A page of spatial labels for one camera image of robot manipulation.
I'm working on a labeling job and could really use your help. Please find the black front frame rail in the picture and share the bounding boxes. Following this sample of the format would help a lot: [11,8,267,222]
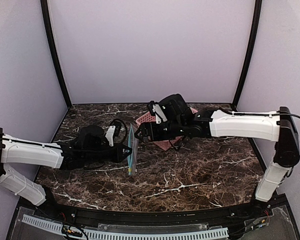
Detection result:
[31,203,273,228]

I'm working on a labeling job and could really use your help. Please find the white slotted cable duct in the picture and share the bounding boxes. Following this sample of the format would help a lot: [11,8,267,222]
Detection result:
[21,214,229,240]

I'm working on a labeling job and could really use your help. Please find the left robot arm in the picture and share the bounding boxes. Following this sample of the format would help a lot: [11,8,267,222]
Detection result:
[0,123,133,207]

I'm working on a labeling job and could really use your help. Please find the clear zip top bag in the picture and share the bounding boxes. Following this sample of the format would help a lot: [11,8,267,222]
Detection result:
[127,124,139,176]

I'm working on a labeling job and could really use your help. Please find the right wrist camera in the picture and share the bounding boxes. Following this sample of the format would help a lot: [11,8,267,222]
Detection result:
[147,100,167,124]

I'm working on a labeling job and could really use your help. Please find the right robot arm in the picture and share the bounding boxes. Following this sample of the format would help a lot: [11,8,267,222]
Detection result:
[134,94,300,203]

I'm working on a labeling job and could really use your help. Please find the right black corner post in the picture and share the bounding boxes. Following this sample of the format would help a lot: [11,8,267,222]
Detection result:
[231,0,263,110]

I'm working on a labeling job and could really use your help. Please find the pink plastic basket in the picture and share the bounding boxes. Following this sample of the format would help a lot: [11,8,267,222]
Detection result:
[135,111,185,151]

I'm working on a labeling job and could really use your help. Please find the clear acrylic plate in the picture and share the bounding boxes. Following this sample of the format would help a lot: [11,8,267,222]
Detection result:
[97,223,209,235]

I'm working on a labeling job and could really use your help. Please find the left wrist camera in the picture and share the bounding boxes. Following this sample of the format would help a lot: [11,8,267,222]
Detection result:
[105,118,128,147]

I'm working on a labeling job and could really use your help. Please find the left black corner post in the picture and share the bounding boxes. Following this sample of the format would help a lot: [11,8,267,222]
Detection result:
[40,0,72,109]

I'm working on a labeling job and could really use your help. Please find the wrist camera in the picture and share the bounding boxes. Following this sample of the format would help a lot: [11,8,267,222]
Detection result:
[147,100,167,124]
[105,118,128,147]

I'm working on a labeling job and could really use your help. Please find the black corner post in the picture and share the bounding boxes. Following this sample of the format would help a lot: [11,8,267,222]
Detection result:
[231,0,263,110]
[40,0,72,109]

